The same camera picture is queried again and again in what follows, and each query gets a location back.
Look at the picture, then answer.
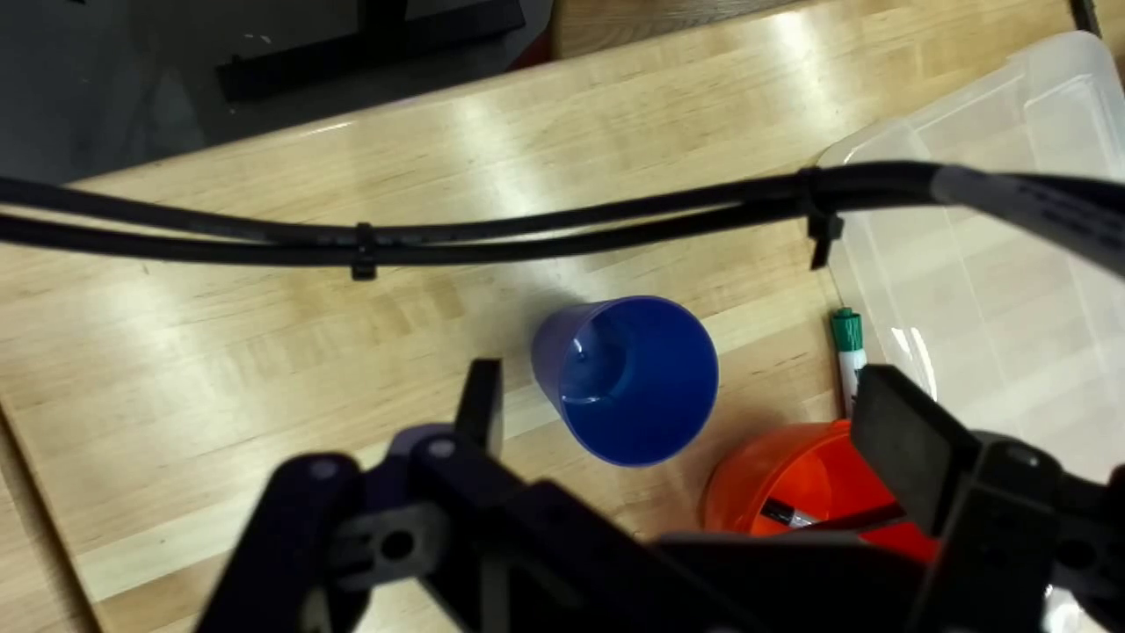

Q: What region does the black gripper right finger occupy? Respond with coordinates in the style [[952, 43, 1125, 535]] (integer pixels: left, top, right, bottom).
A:
[[846, 362, 1125, 633]]

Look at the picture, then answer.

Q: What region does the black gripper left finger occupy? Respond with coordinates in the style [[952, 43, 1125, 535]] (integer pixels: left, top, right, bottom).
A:
[[189, 354, 754, 633]]

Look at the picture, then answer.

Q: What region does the blue plastic cup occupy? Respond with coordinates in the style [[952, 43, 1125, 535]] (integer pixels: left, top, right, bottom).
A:
[[530, 293, 721, 472]]

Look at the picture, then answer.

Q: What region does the red bowl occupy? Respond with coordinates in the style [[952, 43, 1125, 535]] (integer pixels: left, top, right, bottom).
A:
[[698, 419, 942, 569]]

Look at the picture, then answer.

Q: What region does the clear flat plastic lid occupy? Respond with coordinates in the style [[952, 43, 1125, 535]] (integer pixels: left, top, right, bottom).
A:
[[817, 29, 1125, 633]]

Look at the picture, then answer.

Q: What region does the green capped white marker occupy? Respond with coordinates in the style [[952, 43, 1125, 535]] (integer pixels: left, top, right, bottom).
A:
[[826, 305, 873, 422]]

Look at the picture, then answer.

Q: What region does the black wrist cable bundle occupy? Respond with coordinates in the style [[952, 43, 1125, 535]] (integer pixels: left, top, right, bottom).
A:
[[0, 157, 1125, 284]]

